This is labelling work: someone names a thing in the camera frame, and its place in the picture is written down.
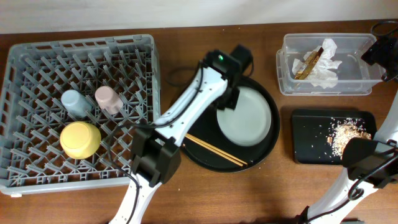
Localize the food scraps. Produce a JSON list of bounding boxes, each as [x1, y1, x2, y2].
[[326, 118, 372, 158]]

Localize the pink plastic cup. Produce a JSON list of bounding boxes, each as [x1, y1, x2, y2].
[[95, 86, 124, 114]]

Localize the grey round plate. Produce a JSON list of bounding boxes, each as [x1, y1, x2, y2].
[[216, 86, 272, 147]]

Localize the clear plastic bin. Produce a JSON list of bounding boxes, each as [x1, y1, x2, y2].
[[276, 33, 385, 96]]

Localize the black rectangular tray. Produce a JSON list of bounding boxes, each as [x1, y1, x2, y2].
[[292, 109, 377, 165]]

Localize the light blue plastic cup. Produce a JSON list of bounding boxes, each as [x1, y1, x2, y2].
[[61, 90, 93, 118]]

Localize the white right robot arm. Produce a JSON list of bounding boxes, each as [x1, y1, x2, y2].
[[283, 34, 397, 223]]

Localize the grey dishwasher rack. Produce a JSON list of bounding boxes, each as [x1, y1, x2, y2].
[[1, 34, 160, 196]]

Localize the gold snack wrapper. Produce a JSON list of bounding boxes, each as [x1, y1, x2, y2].
[[295, 46, 324, 80]]

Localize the yellow bowl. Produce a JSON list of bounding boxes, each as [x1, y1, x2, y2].
[[60, 121, 101, 159]]

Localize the round black tray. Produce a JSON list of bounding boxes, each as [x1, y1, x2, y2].
[[182, 78, 280, 172]]

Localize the white paper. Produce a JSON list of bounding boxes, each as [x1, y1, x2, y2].
[[305, 39, 342, 89]]

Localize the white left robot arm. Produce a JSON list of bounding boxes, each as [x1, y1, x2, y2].
[[111, 45, 253, 223]]

